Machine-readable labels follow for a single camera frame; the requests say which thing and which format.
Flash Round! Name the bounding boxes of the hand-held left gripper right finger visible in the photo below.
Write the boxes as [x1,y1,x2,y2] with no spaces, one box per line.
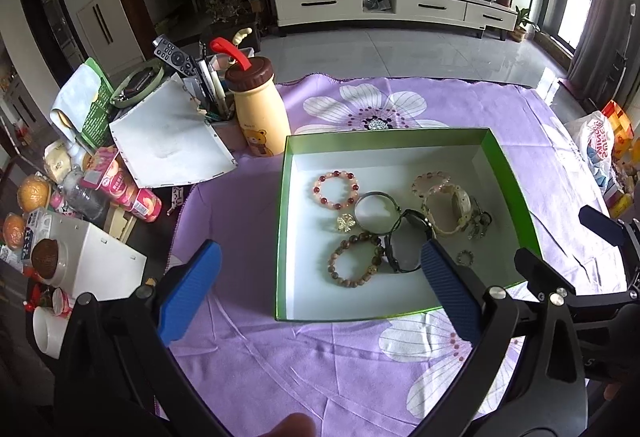
[395,239,588,437]

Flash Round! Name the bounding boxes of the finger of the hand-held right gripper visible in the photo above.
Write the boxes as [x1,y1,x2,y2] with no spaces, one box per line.
[514,247,581,303]
[578,204,640,268]

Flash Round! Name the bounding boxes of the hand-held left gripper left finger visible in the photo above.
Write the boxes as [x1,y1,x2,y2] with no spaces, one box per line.
[52,239,223,437]

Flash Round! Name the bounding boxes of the silver green chain bracelet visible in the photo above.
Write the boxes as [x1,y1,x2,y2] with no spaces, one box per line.
[465,200,495,240]

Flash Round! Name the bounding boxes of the black wristwatch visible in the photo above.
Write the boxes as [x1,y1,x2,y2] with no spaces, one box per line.
[382,208,436,274]

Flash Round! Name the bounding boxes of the cream wristwatch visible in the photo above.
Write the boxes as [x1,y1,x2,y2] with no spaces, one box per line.
[421,184,473,237]

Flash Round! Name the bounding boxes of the pale pink bead bracelet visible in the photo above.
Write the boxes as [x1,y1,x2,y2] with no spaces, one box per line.
[411,172,451,198]

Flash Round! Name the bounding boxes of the green cardboard box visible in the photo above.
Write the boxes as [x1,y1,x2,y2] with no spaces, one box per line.
[274,127,543,323]

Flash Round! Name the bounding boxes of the red pink bead bracelet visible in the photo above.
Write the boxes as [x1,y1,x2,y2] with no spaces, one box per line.
[312,170,361,210]

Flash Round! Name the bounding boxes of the person's left hand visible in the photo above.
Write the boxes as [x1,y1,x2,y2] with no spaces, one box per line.
[260,412,318,437]

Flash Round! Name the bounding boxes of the white red plastic bag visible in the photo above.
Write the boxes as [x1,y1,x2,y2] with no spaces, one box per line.
[565,110,621,178]

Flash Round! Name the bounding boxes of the purple floral tablecloth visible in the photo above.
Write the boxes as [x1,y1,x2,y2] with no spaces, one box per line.
[155,74,631,437]

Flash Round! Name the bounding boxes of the white box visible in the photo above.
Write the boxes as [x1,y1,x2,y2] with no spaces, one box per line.
[27,210,148,298]

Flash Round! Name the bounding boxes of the orange cardboard box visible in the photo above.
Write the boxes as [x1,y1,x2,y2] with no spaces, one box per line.
[600,100,636,158]

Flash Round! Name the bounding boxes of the pink snack packets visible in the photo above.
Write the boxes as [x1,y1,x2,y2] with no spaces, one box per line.
[82,147,163,223]

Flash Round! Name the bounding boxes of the silver bangle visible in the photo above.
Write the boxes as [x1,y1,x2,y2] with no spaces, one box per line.
[354,191,401,234]

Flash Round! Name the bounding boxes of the white board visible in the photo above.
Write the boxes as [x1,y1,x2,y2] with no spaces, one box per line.
[107,72,238,190]

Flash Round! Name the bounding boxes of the brown cake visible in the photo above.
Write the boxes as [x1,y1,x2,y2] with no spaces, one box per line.
[31,238,61,278]

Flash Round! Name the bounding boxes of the white cup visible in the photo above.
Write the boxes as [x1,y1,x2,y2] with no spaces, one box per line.
[32,304,68,358]

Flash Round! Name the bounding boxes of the grey curtain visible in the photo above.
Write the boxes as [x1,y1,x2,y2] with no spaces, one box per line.
[567,0,640,103]

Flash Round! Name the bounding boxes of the yellow bottle brown cap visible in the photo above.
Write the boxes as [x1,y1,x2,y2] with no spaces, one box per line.
[210,30,290,158]

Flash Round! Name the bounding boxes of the orange round pastry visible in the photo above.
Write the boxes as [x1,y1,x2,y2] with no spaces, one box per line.
[2,213,26,248]
[17,174,51,213]

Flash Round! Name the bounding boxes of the pen holder with pens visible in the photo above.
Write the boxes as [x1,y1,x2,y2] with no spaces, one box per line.
[192,42,238,123]

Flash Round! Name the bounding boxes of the green packet with white towel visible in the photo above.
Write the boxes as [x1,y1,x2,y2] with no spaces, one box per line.
[50,57,118,148]

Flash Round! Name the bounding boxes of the small potted plant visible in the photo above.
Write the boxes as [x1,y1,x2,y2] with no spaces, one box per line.
[510,6,538,43]

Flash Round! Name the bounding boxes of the black remote control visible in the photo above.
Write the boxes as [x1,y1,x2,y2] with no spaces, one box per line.
[152,34,198,78]

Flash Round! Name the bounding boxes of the white TV cabinet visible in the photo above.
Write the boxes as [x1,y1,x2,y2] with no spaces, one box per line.
[270,0,518,40]

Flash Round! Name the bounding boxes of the brown bead bracelet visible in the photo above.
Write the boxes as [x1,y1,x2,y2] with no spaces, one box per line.
[327,231,385,288]

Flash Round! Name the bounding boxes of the green strap watch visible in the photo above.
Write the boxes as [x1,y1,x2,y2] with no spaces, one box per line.
[109,60,166,108]

